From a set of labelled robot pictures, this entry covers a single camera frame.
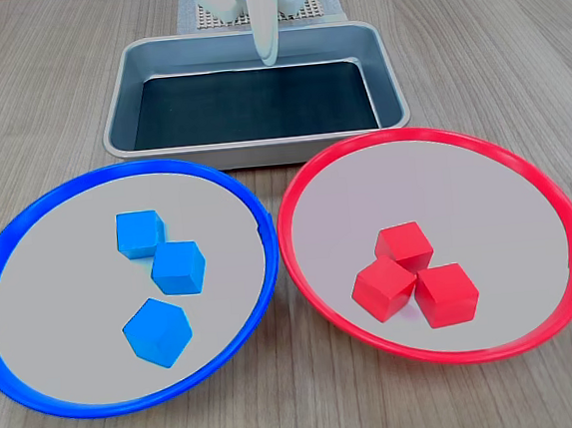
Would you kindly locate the steel tray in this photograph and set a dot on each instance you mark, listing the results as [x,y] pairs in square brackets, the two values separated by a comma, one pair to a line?
[390,89]

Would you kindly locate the black tray mat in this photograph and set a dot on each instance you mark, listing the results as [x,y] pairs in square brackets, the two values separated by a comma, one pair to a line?
[256,106]

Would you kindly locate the white plate blue rim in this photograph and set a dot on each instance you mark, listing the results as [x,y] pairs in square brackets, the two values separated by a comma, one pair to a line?
[71,283]

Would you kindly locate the small red cube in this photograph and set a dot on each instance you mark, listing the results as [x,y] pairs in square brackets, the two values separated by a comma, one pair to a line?
[404,244]
[446,295]
[382,288]

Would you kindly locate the pale perforated base plate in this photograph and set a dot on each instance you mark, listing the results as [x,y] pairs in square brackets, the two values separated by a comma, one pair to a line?
[311,14]

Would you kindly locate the white plate red rim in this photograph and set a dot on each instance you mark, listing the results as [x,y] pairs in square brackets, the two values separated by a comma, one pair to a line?
[414,188]

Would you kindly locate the small blue cube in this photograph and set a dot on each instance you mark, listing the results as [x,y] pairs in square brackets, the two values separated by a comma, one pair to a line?
[178,268]
[157,333]
[137,234]

